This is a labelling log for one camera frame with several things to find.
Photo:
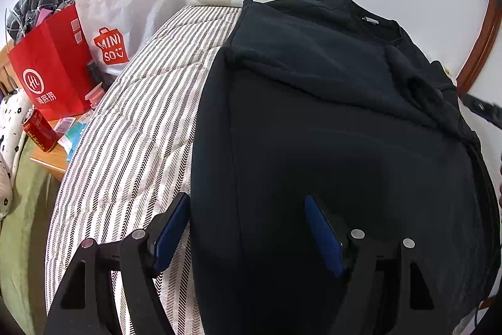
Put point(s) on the black sweatshirt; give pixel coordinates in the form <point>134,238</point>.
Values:
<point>313,103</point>

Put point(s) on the wooden nightstand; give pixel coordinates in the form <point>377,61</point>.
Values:
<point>47,160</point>

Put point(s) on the wooden door frame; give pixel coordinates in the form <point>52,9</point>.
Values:
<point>480,44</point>

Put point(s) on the white pink label packet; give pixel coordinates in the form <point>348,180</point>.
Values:
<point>64,125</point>

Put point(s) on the white plastic bag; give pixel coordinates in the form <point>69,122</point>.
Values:
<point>117,5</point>

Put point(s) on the red paper bag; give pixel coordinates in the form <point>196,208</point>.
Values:
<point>51,56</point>

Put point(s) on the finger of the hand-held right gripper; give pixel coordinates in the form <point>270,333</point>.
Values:
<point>482,108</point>

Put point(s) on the small black bottle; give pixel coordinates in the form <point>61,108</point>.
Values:
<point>94,71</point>

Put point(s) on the wooden headboard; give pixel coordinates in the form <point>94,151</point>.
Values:
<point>7,72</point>

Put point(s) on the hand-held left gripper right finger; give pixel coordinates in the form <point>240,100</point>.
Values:
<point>323,237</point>

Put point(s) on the blue small boxes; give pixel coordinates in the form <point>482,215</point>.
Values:
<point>74,140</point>

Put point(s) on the green bed sheet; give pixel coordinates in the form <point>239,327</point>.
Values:
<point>27,240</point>

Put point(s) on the red soda can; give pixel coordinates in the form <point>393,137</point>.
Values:
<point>39,131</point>

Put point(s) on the small pink cap bottle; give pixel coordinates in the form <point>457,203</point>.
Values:
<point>94,95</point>

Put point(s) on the white floral pillow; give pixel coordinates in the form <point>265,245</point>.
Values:
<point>11,123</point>

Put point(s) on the grey plaid cloth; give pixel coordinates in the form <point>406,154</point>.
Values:
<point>39,1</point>

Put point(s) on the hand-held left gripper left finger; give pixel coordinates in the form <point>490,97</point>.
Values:
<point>172,229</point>

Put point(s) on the striped quilted mat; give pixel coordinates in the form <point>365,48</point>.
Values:
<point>137,123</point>

